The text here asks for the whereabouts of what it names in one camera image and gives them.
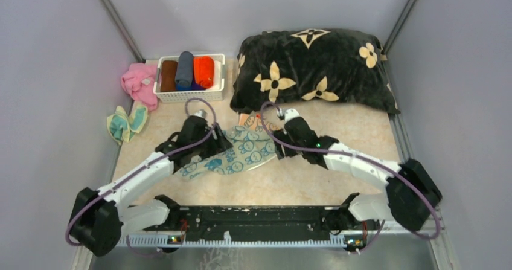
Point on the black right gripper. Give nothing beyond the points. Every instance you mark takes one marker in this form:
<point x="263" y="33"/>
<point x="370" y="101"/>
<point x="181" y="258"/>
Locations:
<point x="279" y="150"/>

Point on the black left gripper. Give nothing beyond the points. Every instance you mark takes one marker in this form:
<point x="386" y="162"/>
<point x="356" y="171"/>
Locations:
<point x="220" y="144"/>

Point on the white plastic basket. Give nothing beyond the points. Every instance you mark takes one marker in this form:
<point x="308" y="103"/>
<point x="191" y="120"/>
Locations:
<point x="181" y="97"/>

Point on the patterned teal yellow towel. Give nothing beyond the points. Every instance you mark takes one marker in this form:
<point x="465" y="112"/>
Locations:
<point x="251" y="147"/>

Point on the orange towel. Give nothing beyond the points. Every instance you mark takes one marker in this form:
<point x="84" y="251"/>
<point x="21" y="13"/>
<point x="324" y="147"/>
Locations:
<point x="204" y="71"/>

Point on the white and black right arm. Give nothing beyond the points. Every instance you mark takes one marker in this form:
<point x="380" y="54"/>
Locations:
<point x="408" y="195"/>

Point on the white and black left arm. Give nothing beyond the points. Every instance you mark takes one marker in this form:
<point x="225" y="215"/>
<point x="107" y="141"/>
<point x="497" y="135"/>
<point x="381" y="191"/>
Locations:
<point x="101" y="218"/>

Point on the purple rolled towel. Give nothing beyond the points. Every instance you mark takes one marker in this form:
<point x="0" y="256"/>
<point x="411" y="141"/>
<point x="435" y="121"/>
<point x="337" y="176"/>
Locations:
<point x="196" y="87"/>

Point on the blue rolled towel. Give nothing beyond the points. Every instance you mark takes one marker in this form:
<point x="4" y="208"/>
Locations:
<point x="182" y="88"/>

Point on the white rolled towel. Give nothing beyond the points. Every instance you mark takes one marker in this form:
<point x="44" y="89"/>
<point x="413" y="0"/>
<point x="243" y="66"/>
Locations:
<point x="217" y="76"/>

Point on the grey rolled towel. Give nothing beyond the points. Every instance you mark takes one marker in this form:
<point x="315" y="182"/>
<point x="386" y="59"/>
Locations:
<point x="184" y="73"/>

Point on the brown rolled towel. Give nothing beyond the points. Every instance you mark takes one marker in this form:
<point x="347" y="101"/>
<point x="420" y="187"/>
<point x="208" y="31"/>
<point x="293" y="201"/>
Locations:
<point x="168" y="75"/>

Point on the pink towel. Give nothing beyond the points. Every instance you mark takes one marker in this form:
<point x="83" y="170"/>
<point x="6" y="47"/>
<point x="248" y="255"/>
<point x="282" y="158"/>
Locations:
<point x="138" y="81"/>

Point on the small teal yellow towel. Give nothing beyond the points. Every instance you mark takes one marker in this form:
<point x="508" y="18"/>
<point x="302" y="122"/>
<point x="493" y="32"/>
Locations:
<point x="123" y="127"/>

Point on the black floral pillow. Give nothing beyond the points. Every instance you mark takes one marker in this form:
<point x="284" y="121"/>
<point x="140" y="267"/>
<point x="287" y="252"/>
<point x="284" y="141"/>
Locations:
<point x="330" y="64"/>

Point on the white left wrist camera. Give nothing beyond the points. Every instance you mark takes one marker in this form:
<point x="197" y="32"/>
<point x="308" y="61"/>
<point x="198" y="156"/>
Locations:
<point x="201" y="113"/>

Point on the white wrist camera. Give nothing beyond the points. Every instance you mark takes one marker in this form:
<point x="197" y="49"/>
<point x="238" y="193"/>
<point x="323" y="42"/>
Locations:
<point x="288" y="114"/>
<point x="201" y="113"/>

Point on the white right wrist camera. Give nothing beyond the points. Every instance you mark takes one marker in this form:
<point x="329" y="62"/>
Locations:
<point x="288" y="114"/>

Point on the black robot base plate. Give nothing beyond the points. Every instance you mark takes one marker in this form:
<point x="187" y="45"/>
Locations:
<point x="260" y="223"/>

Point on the aluminium frame rail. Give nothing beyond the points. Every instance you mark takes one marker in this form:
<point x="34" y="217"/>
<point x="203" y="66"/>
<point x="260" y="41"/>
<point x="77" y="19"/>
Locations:
<point x="389" y="247"/>

